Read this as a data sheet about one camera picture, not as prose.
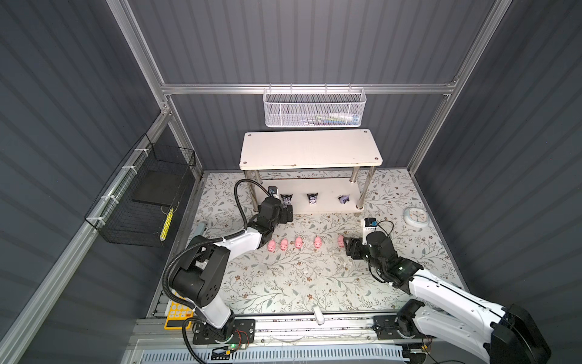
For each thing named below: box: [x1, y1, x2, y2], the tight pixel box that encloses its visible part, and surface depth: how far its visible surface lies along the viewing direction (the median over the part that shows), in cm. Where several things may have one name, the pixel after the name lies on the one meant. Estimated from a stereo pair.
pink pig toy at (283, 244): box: [279, 238, 289, 252], surface depth 95 cm
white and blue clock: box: [403, 207, 430, 228], surface depth 101 cm
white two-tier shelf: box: [239, 128, 384, 214], surface depth 86 cm
